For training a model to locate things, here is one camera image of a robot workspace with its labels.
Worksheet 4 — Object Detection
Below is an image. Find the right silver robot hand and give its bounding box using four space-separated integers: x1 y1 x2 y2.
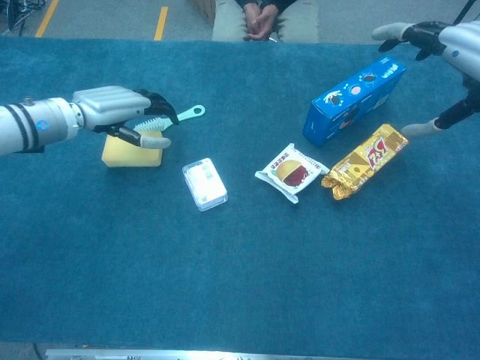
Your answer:
370 20 480 138

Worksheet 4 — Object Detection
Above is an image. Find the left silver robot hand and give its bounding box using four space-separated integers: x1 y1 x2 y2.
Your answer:
70 85 180 150

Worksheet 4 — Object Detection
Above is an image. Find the yellow sponge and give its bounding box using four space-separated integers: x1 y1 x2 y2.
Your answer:
101 129 167 168

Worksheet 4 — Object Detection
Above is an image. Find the green plastic brush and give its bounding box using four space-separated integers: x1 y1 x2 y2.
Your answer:
133 104 206 133

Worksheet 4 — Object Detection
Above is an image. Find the clear plastic box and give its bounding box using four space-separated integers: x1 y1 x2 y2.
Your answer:
181 157 229 213

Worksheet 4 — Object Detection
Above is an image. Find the blue cookie box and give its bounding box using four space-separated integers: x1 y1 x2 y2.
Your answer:
302 55 408 148

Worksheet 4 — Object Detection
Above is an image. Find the yellow snack bag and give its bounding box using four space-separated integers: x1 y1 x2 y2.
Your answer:
321 123 410 203

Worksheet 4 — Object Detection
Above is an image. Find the white burger snack packet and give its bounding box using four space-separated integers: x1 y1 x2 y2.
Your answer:
254 142 331 206

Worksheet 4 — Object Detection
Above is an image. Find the black tripod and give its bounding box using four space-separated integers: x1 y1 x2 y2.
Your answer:
451 0 477 26

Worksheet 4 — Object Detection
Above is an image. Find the teal carpet table cover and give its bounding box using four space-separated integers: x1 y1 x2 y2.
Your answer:
0 36 480 352

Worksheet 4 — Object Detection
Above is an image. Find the seated person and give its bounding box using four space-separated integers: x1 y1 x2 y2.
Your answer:
211 0 320 43

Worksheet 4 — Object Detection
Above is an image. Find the tangle of dark cables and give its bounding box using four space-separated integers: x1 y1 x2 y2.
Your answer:
0 0 46 33

